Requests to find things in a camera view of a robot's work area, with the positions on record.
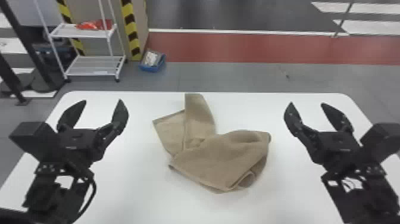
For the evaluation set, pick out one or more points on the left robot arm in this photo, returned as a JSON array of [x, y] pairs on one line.
[[50, 194]]

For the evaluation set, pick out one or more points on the red snack packet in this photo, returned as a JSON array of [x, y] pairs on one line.
[[93, 24]]

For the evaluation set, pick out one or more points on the beige towel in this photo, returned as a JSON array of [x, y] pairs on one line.
[[212, 150]]

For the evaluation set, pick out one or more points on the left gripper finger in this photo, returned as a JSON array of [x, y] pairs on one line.
[[116, 122], [71, 115]]

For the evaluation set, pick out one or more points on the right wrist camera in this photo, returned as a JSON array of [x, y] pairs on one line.
[[382, 140]]

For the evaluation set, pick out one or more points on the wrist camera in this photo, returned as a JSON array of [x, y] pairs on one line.
[[32, 137], [382, 140]]

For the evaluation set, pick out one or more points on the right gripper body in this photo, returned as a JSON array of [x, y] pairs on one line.
[[339, 148]]

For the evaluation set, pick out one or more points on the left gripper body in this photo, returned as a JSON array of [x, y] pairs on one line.
[[75, 144]]

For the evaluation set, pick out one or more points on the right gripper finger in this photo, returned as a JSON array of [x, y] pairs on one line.
[[337, 118], [298, 125]]

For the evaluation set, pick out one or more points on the striped post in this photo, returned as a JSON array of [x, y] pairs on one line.
[[131, 28], [71, 26]]

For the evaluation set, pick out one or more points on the blue basket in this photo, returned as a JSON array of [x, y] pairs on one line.
[[152, 61]]

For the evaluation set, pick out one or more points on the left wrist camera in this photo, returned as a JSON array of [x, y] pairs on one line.
[[32, 137]]

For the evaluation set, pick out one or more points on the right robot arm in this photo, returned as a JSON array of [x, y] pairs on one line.
[[362, 200]]

